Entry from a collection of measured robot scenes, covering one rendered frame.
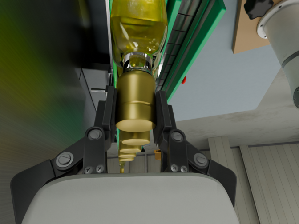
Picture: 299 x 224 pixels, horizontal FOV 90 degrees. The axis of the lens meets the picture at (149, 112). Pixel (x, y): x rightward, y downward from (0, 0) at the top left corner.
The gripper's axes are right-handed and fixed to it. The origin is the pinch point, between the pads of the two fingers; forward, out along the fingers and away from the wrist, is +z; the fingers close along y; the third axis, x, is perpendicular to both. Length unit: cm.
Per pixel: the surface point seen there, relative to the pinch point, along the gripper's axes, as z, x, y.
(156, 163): 255, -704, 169
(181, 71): 23.7, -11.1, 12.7
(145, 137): 0.5, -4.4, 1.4
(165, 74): 33.3, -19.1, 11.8
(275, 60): 46, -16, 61
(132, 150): 1.8, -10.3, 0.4
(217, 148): 184, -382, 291
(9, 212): -5.3, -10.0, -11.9
